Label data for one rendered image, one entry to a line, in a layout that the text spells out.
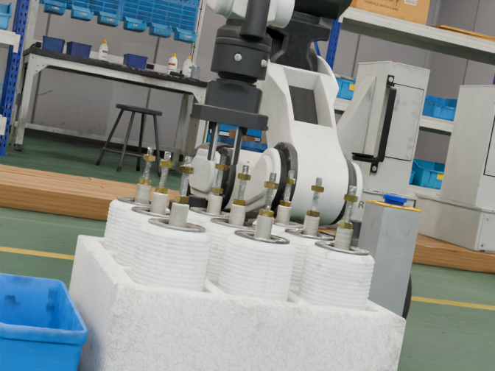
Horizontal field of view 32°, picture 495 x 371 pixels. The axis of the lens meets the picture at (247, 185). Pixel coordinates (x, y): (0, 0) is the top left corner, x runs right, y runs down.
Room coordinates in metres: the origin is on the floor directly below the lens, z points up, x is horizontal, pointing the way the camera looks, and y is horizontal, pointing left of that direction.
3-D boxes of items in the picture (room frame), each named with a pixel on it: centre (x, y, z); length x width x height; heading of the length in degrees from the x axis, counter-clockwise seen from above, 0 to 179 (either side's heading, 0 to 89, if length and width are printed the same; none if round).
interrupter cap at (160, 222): (1.11, 0.08, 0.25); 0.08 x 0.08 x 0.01
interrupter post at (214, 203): (1.37, 0.05, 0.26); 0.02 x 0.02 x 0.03
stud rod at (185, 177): (1.11, 0.08, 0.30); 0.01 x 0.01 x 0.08
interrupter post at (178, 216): (1.11, 0.08, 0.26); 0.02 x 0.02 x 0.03
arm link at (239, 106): (1.37, 0.05, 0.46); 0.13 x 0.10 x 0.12; 86
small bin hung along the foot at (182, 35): (7.16, 0.72, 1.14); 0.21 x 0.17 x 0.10; 20
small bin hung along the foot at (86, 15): (6.88, 1.53, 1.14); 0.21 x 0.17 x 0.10; 20
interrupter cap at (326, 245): (1.18, -0.14, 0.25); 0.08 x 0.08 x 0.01
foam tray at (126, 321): (1.26, 0.01, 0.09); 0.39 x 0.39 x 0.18; 19
